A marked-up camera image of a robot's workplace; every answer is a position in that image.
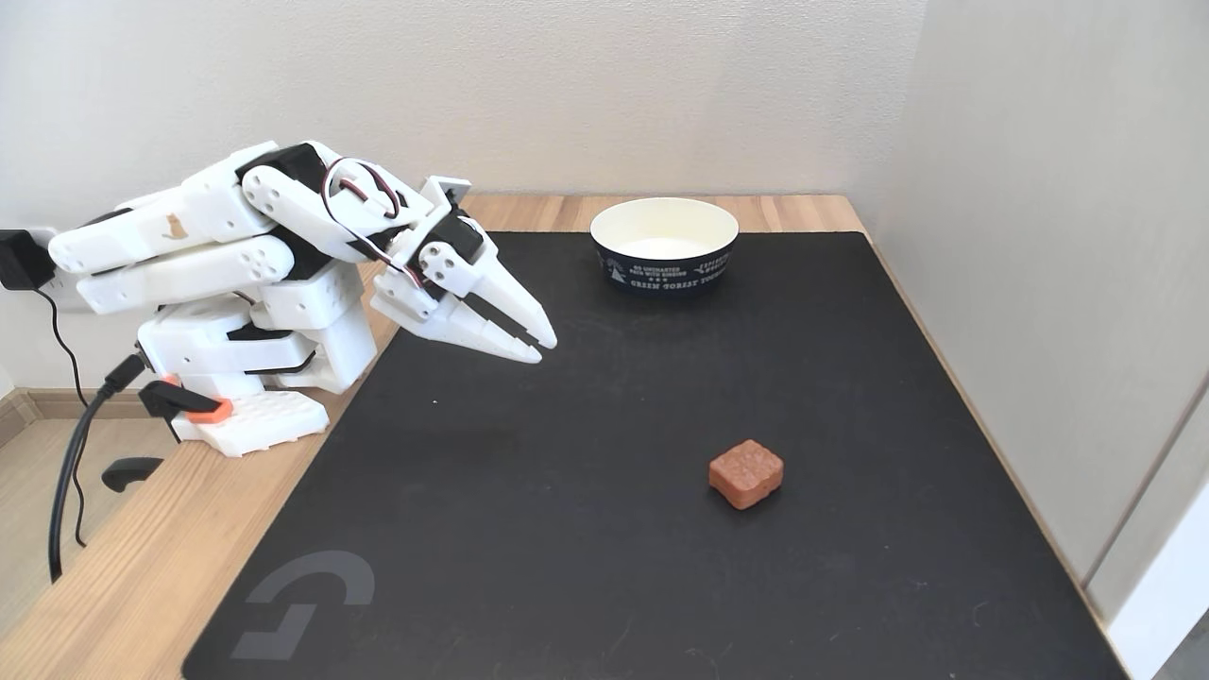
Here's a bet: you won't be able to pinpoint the brown square toy block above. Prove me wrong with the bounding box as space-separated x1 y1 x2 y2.
708 439 785 511

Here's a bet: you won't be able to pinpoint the dark blue paper bowl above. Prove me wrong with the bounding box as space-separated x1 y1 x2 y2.
589 196 741 294

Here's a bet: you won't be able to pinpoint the black desk mat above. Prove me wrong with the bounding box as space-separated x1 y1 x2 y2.
179 231 1131 680

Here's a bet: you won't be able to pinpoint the black and orange clamp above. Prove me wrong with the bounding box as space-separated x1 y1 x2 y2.
102 376 235 494

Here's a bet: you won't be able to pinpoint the black power adapter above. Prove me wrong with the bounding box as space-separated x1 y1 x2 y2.
0 229 56 292

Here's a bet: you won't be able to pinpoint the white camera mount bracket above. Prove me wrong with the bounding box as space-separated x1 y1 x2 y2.
419 176 472 226

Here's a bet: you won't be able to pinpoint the red white black servo wires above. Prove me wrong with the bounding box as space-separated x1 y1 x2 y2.
320 156 428 287

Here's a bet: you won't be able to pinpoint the white wall outlet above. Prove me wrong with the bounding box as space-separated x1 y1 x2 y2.
28 227 100 314

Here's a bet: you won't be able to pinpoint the thin black adapter cable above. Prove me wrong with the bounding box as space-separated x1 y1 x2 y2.
33 287 92 549

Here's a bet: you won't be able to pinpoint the thick black cable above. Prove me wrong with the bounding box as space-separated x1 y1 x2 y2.
48 353 148 583

